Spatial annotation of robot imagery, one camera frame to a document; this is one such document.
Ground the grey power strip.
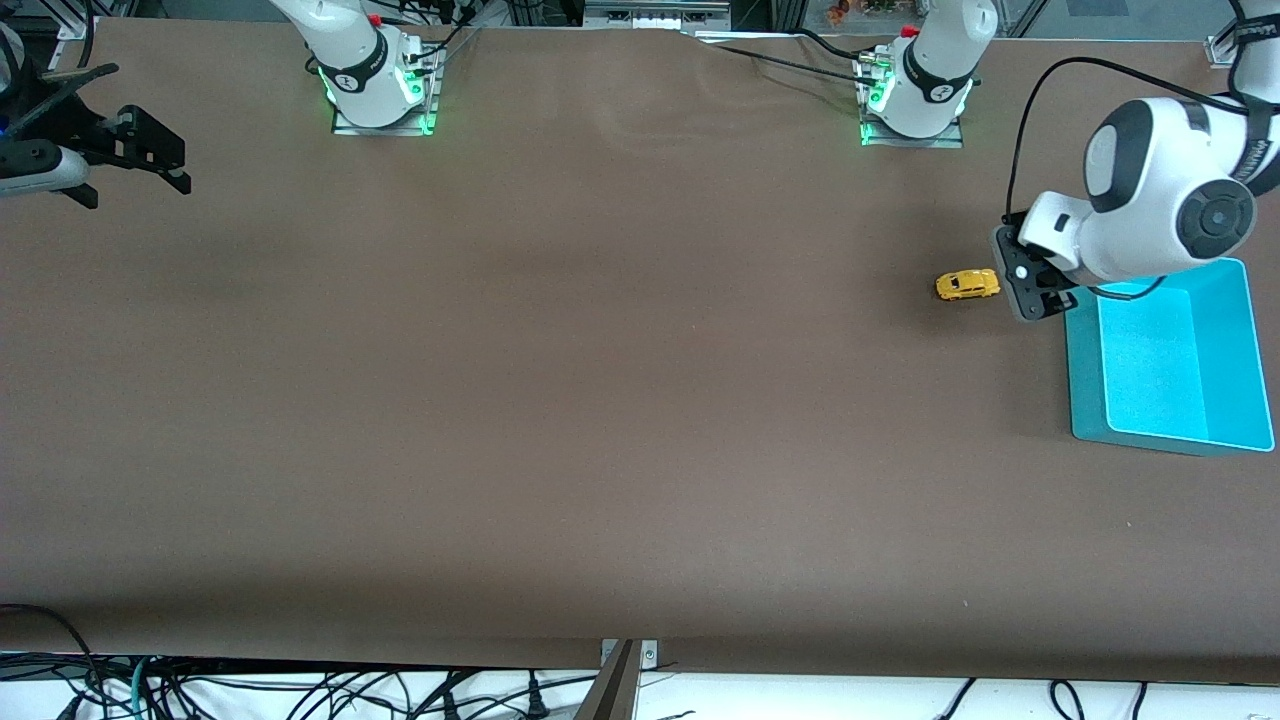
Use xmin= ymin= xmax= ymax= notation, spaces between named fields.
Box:
xmin=583 ymin=0 xmax=732 ymax=30

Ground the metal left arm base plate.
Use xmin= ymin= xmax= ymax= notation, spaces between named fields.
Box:
xmin=860 ymin=52 xmax=967 ymax=150

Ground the teal plastic bin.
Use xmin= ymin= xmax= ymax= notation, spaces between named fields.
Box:
xmin=1064 ymin=258 xmax=1276 ymax=458

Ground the black left camera cable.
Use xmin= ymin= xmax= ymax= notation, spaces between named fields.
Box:
xmin=1003 ymin=56 xmax=1256 ymax=226

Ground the short black base cable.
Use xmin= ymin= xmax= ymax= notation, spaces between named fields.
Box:
xmin=793 ymin=28 xmax=873 ymax=59

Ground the long black base cable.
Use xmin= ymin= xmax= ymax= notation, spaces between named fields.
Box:
xmin=690 ymin=38 xmax=879 ymax=85

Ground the small metal edge bracket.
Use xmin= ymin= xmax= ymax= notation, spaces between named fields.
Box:
xmin=600 ymin=639 xmax=660 ymax=670

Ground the dark stand leg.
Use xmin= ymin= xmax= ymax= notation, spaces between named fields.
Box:
xmin=574 ymin=640 xmax=639 ymax=720

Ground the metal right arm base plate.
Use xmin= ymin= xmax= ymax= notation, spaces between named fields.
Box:
xmin=332 ymin=40 xmax=442 ymax=137

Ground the yellow beetle toy car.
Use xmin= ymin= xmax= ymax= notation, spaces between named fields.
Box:
xmin=935 ymin=268 xmax=1002 ymax=302

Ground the black looped floor cable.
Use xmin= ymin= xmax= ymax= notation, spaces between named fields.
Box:
xmin=0 ymin=603 xmax=103 ymax=720

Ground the aluminium frame corner bracket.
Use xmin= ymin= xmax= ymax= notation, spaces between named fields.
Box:
xmin=55 ymin=0 xmax=102 ymax=42
xmin=1205 ymin=0 xmax=1280 ymax=70

